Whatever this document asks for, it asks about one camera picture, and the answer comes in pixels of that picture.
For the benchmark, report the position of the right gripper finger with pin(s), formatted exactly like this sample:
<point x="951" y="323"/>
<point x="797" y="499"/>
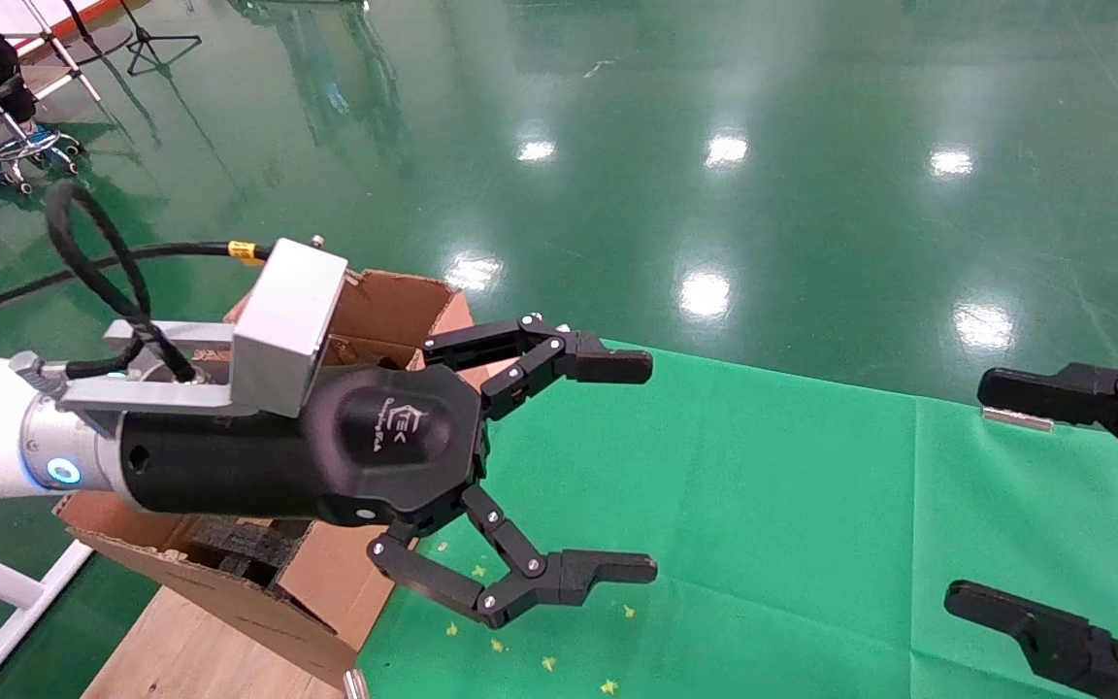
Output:
<point x="1064" y="641"/>
<point x="1083" y="393"/>

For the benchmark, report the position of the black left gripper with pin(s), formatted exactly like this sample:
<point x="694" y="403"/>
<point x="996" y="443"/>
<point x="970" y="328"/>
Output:
<point x="375" y="447"/>

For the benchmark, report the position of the large open cardboard carton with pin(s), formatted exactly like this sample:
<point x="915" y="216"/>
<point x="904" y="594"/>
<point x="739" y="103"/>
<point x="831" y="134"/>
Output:
<point x="326" y="592"/>

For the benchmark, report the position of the green table cloth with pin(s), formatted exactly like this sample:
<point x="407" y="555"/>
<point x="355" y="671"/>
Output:
<point x="811" y="544"/>

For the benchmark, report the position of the black foam insert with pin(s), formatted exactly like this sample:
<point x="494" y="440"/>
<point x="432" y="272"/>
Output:
<point x="239" y="553"/>

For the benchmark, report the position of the black tripod stand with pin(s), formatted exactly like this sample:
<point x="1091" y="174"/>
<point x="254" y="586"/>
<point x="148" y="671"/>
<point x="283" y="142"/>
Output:
<point x="144" y="37"/>

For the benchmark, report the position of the black curved floor stand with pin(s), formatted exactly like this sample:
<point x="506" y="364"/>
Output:
<point x="108" y="44"/>

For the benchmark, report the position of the white work table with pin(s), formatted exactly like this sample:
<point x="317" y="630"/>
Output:
<point x="64" y="53"/>

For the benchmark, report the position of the grey wrist camera housing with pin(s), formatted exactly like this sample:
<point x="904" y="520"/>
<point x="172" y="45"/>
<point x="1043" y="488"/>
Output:
<point x="287" y="320"/>

